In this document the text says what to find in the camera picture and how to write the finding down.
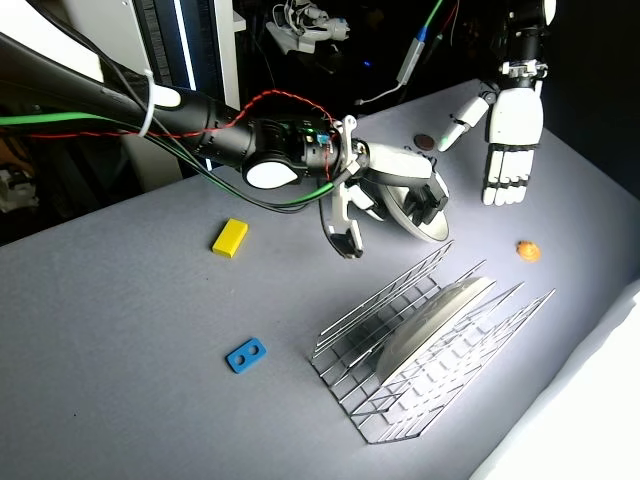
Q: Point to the white spare robot hand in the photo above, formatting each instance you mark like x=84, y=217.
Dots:
x=300, y=35

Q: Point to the brown round disc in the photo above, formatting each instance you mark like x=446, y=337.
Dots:
x=424, y=142

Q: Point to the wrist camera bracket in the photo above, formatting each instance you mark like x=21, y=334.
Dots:
x=510, y=69
x=340, y=210

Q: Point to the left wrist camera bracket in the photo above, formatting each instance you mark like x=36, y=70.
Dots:
x=510, y=69

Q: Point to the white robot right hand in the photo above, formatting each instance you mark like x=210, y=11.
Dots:
x=400, y=162

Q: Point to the yellow rectangular block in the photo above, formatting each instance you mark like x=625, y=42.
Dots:
x=230, y=238

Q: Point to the white column with blue strip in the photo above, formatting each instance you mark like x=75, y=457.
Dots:
x=150, y=165

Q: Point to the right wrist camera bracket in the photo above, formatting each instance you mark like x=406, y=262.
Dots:
x=340, y=210

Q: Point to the blue block with two holes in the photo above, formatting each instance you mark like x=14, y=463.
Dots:
x=235, y=362

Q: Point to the orange bread bun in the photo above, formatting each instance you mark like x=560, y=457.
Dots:
x=529, y=252

